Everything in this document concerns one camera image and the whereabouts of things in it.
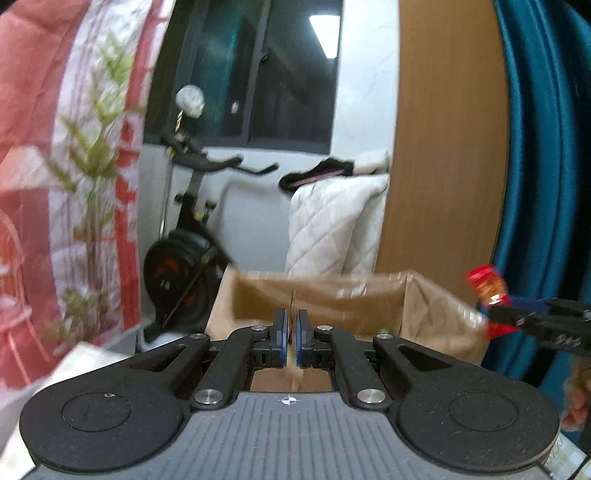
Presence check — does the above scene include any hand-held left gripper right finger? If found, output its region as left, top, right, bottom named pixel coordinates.
left=295, top=308, right=458, bottom=411

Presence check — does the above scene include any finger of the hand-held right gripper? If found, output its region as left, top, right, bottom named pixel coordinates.
left=509, top=296, right=591, bottom=320
left=488, top=306, right=546, bottom=335

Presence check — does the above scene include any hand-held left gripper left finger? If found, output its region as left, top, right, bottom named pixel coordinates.
left=124, top=307, right=289, bottom=411

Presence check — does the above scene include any red snack packet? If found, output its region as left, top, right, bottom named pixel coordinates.
left=465, top=265, right=520, bottom=340

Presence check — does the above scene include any brown cardboard box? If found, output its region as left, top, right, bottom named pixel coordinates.
left=205, top=265, right=490, bottom=393

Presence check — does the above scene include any cardboard box with plastic liner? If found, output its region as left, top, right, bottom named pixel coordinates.
left=231, top=268, right=491, bottom=367

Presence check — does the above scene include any person's right hand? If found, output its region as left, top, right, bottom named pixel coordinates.
left=560, top=355, right=591, bottom=433

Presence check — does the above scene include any black exercise bike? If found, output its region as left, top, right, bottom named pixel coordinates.
left=141, top=134, right=280, bottom=344

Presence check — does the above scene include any white quilted blanket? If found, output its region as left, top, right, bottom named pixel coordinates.
left=284, top=173, right=391, bottom=278

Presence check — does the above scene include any black and pink garment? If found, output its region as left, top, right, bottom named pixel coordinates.
left=278, top=157, right=356, bottom=192

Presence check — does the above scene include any blue curtain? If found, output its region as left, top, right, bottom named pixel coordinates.
left=489, top=0, right=591, bottom=407

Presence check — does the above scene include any checked tablecloth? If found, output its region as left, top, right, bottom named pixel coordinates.
left=0, top=340, right=591, bottom=480

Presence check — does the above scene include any wooden board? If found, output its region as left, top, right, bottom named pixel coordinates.
left=375, top=0, right=512, bottom=370

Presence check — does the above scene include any dark window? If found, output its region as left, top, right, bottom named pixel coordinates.
left=143, top=0, right=345, bottom=155

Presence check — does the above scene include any white plastic bag cover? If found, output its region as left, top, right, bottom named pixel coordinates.
left=174, top=85, right=206, bottom=116

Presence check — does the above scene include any printed backdrop cloth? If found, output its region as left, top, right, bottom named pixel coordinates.
left=0, top=0, right=174, bottom=407

